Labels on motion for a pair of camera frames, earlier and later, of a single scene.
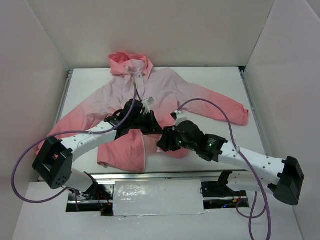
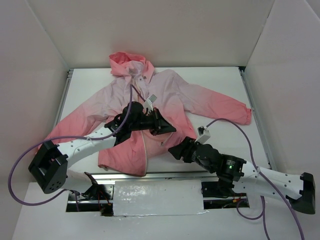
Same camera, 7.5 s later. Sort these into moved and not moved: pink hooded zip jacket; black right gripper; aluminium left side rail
Moved: black right gripper
Not moved: aluminium left side rail; pink hooded zip jacket
